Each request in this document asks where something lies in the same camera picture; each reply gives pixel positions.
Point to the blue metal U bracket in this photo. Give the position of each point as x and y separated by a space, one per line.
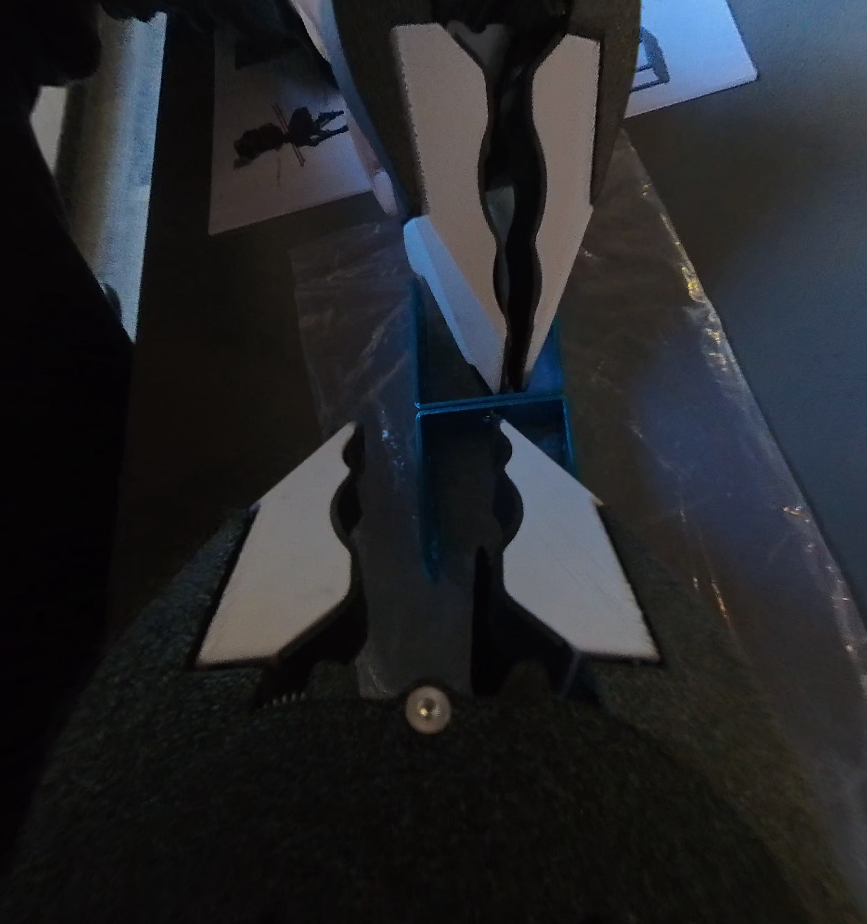
420 346
424 505

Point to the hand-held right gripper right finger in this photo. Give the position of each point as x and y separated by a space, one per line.
578 577

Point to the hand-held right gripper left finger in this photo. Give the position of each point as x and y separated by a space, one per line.
281 570

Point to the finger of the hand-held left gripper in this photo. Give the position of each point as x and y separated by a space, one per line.
567 144
440 144

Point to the white instruction manual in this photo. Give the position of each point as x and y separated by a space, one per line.
296 180

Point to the large clear plastic bag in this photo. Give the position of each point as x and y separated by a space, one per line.
657 433

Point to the person's clothed body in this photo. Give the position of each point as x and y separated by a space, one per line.
29 433

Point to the grey desk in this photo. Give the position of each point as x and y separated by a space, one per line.
801 216

